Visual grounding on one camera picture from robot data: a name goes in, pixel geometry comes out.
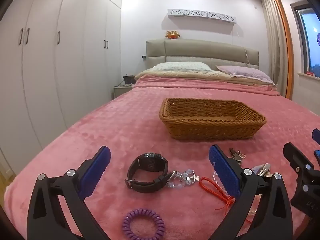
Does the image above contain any white floral pillow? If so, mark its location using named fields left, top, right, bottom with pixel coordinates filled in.
left=147, top=62, right=213, bottom=72

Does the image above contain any brown wicker basket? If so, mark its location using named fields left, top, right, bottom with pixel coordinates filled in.
left=159, top=98, right=267, bottom=141

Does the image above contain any orange curtain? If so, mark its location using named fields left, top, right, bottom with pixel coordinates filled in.
left=271, top=0, right=295, bottom=101

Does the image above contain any red cord bracelet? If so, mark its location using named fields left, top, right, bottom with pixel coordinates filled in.
left=199, top=177, right=253, bottom=224

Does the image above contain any window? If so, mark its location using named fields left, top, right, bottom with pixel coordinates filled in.
left=290, top=2, right=320, bottom=78

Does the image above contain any purple pillow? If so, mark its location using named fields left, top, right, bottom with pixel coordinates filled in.
left=216, top=65, right=275, bottom=85

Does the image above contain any black bag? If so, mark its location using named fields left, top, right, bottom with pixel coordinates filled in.
left=123, top=74, right=137, bottom=85

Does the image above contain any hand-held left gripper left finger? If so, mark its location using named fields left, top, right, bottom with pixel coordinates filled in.
left=26, top=145, right=112, bottom=240

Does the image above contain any beige curtain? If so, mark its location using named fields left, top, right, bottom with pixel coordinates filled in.
left=260, top=0, right=288, bottom=97

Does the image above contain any small silver metal charm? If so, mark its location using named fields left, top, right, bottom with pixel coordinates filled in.
left=229, top=147, right=247, bottom=165

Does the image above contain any white nightstand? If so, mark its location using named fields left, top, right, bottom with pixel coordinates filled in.
left=113, top=84, right=134, bottom=99

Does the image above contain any purple spiral hair tie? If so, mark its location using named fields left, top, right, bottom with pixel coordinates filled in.
left=122, top=208, right=166, bottom=239

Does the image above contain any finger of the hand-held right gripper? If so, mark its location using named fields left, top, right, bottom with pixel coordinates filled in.
left=283, top=142, right=316, bottom=193
left=311, top=128, right=320, bottom=159

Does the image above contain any white butterfly wall shelf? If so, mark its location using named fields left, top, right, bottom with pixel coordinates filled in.
left=167, top=9, right=237, bottom=23

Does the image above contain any black wristwatch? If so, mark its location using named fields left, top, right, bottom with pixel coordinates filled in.
left=125, top=152, right=173, bottom=193

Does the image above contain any white cable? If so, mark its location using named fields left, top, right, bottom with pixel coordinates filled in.
left=234, top=26, right=251, bottom=67

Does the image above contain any beige padded headboard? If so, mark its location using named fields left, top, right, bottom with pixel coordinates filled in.
left=146, top=39, right=259, bottom=71

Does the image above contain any white window sill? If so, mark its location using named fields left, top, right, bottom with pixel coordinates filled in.
left=297, top=72, right=320, bottom=83

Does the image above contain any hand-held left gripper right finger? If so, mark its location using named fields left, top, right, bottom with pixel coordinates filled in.
left=209, top=144, right=293, bottom=240

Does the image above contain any pink fleece blanket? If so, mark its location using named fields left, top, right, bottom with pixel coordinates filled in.
left=4, top=76, right=320, bottom=240

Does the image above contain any beige duvet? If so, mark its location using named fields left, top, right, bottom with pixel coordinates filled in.
left=134, top=69, right=277, bottom=88

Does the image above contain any clear crystal bead bracelet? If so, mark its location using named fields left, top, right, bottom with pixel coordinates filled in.
left=165, top=170, right=200, bottom=188

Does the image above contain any white wardrobe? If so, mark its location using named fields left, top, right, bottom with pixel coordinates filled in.
left=0, top=0, right=123, bottom=174

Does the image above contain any orange plush toy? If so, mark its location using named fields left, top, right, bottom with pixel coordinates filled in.
left=165, top=30, right=182, bottom=40

